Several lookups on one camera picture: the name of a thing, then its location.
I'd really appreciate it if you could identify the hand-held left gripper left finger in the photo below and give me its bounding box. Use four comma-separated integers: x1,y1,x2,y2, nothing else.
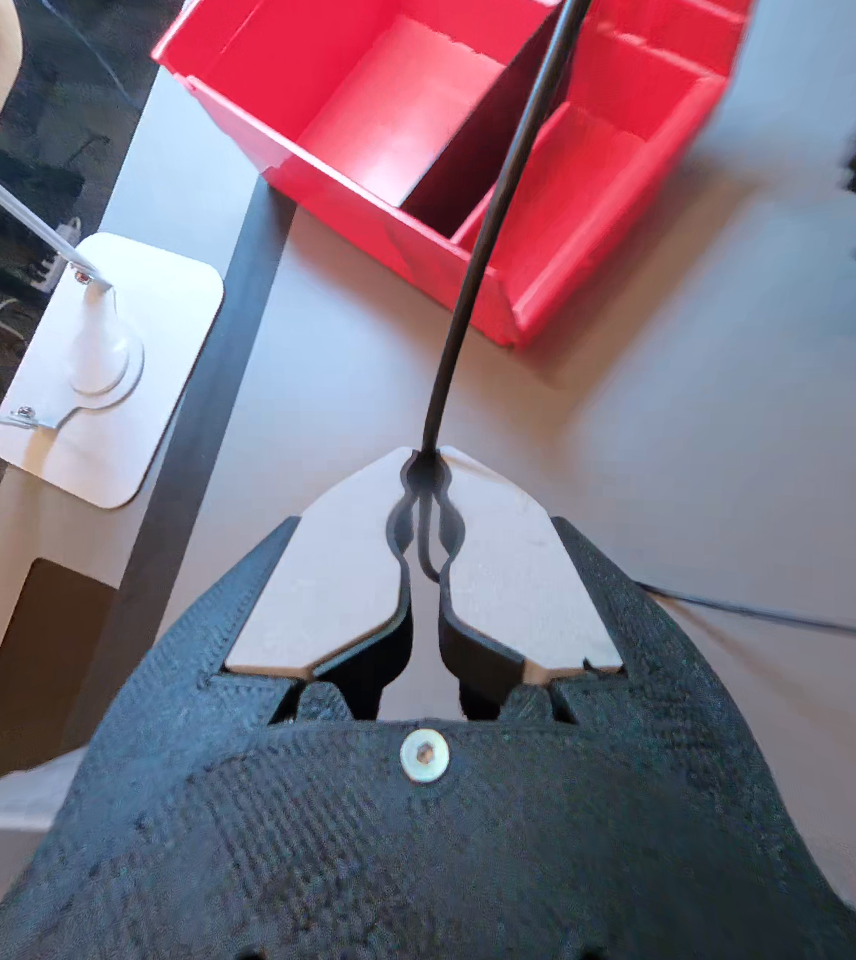
224,446,417,676

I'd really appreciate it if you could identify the white document stand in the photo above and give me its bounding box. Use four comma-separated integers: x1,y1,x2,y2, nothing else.
0,56,226,511

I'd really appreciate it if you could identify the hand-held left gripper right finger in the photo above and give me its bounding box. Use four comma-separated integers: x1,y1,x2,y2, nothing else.
435,446,625,687

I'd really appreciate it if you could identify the orange plug usb cable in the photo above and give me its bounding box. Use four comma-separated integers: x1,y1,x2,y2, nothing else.
411,0,594,586

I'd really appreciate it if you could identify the black bin divider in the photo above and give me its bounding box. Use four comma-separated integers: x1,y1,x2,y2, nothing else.
401,7,571,237

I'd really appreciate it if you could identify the small red plastic bin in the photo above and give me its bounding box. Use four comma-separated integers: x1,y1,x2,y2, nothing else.
152,0,755,350

